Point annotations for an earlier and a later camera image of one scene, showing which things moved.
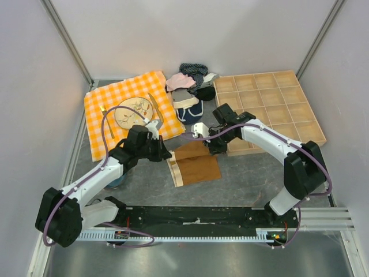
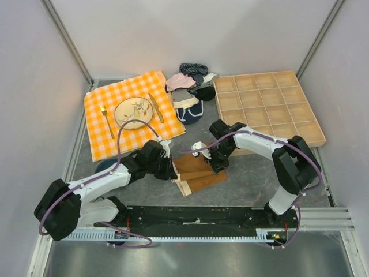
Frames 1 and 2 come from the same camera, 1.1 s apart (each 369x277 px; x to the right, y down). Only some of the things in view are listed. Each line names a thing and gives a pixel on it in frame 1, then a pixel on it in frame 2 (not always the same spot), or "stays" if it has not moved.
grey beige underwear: (183, 98) stays
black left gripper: (161, 151) -> (169, 172)
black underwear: (206, 93) stays
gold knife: (156, 105) stays
